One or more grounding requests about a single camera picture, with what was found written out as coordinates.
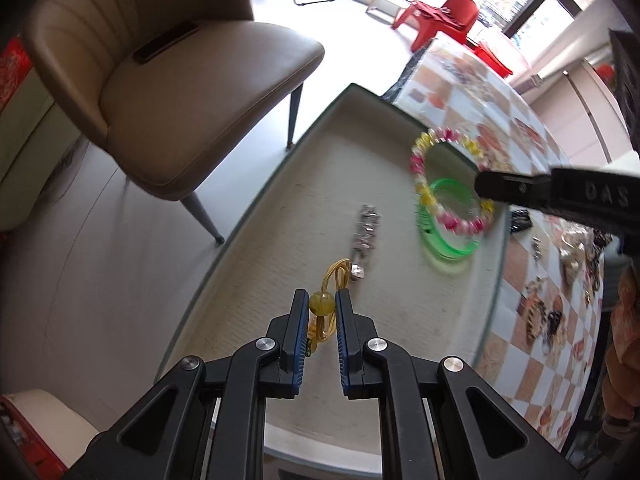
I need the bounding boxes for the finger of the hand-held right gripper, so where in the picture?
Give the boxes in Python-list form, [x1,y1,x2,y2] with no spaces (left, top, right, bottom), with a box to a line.
[474,170,554,209]

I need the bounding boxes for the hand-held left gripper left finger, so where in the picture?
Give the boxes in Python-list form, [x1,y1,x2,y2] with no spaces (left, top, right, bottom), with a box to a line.
[62,289,311,480]

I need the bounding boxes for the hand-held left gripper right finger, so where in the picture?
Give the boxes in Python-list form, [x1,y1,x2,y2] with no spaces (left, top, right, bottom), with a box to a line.
[335,288,583,480]

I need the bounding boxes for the yellow beaded hair tie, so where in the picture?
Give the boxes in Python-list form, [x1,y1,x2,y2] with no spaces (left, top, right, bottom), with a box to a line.
[307,258,353,356]

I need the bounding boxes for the green plastic bangle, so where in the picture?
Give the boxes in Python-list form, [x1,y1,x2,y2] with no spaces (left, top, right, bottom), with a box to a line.
[416,177,483,273]

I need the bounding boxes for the pink yellow beaded bracelet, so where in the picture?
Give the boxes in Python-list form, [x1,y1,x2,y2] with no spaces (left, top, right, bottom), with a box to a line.
[409,127,496,235]

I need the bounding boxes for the silver rhinestone hair clip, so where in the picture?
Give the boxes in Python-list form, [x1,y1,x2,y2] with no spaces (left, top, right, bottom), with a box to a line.
[350,204,383,283]

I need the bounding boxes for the white shallow tray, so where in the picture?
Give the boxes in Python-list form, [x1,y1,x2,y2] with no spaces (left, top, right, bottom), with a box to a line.
[152,82,513,478]

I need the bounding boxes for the pile of hair accessories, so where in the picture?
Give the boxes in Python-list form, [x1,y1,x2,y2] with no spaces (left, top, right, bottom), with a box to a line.
[520,225,613,356]

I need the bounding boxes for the checkered printed tablecloth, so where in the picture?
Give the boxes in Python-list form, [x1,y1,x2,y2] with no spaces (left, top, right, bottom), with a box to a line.
[382,35,621,451]

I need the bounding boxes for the dark wooden cabinet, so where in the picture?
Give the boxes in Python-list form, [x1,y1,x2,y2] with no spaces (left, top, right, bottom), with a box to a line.
[607,30,640,128]

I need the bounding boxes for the floral orange clothing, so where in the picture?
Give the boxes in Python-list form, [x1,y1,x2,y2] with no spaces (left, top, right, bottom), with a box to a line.
[602,260,640,461]

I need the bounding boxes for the red plastic stool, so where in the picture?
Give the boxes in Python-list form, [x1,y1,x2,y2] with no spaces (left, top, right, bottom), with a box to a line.
[472,27,531,78]

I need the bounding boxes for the red plastic chair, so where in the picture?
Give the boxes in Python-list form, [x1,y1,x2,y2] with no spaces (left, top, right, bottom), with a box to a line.
[391,0,481,53]

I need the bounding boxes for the white rounded bin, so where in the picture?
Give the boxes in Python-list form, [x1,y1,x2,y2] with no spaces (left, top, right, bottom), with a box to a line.
[0,387,98,480]

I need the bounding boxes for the beige leather chair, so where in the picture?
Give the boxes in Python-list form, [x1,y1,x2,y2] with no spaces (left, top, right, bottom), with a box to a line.
[22,0,326,246]

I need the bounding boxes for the cream sofa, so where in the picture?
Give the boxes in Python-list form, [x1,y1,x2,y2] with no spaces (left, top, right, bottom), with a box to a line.
[0,67,83,231]

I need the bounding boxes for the red patterned cushion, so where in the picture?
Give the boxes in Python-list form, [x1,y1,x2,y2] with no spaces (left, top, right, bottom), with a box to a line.
[0,35,27,111]

